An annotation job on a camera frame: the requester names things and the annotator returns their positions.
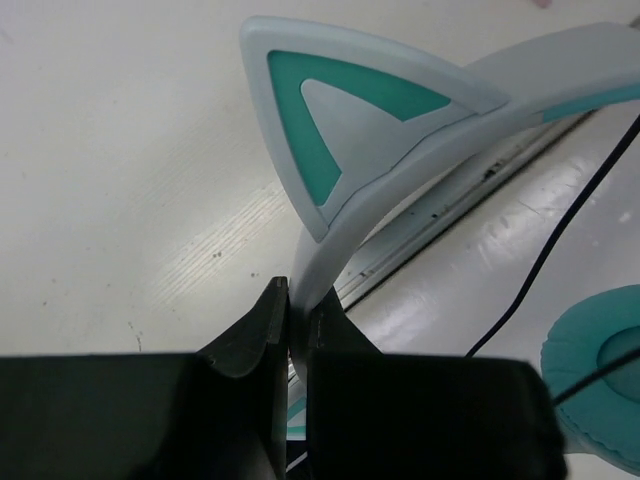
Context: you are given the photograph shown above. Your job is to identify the black headphone audio cable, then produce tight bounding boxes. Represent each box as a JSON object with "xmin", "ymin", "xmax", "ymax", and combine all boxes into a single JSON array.
[{"xmin": 284, "ymin": 113, "xmax": 640, "ymax": 474}]

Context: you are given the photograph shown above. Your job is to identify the teal cat-ear headphones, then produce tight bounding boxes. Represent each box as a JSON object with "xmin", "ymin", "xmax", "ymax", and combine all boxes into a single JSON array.
[{"xmin": 240, "ymin": 16, "xmax": 639, "ymax": 479}]

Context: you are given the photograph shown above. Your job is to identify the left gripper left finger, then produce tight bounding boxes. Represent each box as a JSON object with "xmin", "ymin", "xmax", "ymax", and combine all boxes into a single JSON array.
[{"xmin": 1, "ymin": 277, "xmax": 289, "ymax": 479}]

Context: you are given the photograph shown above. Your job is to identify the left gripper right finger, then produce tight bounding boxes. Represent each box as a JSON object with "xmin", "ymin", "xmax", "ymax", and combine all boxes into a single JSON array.
[{"xmin": 306, "ymin": 293, "xmax": 568, "ymax": 479}]

